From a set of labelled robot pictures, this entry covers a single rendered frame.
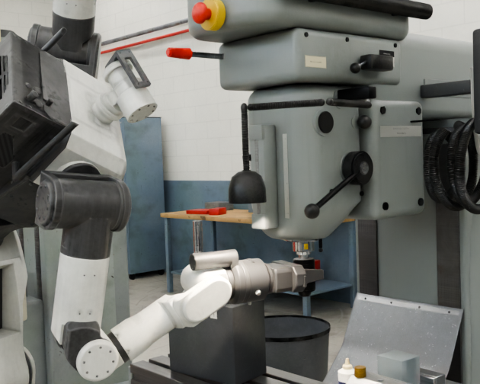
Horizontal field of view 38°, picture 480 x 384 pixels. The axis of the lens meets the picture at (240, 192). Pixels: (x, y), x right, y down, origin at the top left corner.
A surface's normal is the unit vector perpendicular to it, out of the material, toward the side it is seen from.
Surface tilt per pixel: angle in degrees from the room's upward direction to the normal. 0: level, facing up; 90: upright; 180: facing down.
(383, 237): 90
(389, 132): 90
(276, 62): 90
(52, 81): 58
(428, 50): 85
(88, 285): 98
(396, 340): 63
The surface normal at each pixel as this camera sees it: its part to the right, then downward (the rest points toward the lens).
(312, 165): 0.23, 0.04
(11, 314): -0.44, 0.07
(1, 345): 0.90, 0.07
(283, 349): -0.06, 0.12
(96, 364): 0.45, 0.17
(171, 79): -0.75, 0.06
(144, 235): 0.66, 0.01
